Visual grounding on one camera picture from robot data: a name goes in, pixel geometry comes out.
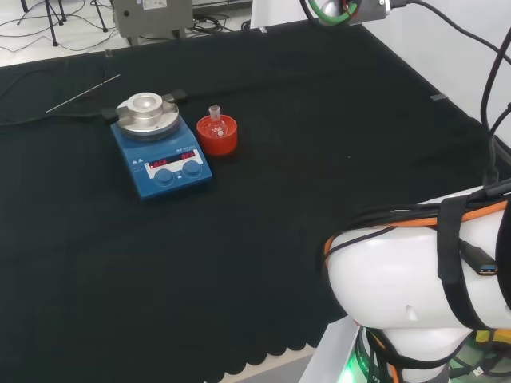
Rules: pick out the clear round-bottom glass flask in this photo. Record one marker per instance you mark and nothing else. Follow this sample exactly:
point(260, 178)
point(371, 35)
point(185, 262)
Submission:
point(217, 127)

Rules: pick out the black bench cloth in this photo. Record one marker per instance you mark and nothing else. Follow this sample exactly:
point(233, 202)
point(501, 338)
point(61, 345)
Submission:
point(279, 207)

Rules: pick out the grey metal cabinet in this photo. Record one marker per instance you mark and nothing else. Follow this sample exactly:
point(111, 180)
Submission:
point(155, 18)

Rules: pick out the black tripod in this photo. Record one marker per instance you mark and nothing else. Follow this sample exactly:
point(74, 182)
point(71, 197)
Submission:
point(51, 24)

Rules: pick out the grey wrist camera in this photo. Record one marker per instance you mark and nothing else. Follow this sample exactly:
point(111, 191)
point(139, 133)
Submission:
point(371, 12)

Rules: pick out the thin glass rod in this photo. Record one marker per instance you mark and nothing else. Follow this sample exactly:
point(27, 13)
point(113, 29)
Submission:
point(81, 93)

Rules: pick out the heater with blue base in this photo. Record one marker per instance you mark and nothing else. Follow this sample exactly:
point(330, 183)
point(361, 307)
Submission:
point(167, 181)

